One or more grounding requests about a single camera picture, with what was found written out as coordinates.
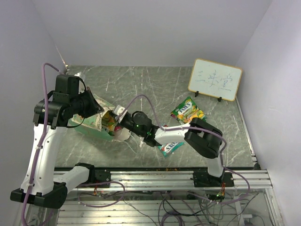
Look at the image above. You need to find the green printed paper bag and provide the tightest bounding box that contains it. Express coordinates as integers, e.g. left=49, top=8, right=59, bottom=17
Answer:
left=69, top=95, right=133, bottom=143

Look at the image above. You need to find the teal red Fox's packet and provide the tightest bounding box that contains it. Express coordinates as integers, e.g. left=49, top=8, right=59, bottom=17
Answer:
left=158, top=142, right=184, bottom=157

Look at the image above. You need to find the yellow green fox's packet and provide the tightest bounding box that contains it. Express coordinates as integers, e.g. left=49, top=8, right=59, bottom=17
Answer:
left=171, top=97, right=206, bottom=124
left=101, top=111, right=117, bottom=132

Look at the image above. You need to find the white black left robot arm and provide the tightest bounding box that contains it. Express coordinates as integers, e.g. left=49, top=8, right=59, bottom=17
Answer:
left=10, top=74, right=104, bottom=209

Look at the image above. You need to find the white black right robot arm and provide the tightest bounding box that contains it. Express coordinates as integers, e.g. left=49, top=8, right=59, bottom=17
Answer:
left=113, top=107, right=226, bottom=186

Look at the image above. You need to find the purple berries Fox's packet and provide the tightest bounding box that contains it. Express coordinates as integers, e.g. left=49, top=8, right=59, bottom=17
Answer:
left=113, top=126, right=122, bottom=136

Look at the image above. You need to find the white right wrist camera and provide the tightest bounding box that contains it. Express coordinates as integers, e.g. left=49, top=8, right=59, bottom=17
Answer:
left=112, top=105, right=127, bottom=122

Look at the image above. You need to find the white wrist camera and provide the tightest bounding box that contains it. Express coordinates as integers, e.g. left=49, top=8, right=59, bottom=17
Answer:
left=112, top=105, right=127, bottom=122
left=74, top=72, right=85, bottom=93

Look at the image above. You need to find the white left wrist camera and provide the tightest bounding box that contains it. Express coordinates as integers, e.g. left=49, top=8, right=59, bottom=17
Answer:
left=74, top=72, right=85, bottom=93

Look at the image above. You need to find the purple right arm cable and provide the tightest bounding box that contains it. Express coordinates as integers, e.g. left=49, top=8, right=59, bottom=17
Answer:
left=117, top=94, right=251, bottom=205

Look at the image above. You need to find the aluminium mounting rail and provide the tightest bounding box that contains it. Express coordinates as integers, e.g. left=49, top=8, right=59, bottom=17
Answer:
left=32, top=170, right=273, bottom=191

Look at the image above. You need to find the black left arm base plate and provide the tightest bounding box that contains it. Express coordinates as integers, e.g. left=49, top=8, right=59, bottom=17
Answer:
left=77, top=169, right=111, bottom=189

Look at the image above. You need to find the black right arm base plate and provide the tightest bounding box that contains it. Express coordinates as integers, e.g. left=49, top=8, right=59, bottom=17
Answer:
left=190, top=168, right=234, bottom=187

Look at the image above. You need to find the small whiteboard yellow frame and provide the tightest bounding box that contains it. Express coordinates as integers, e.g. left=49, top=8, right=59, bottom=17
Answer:
left=188, top=58, right=243, bottom=102

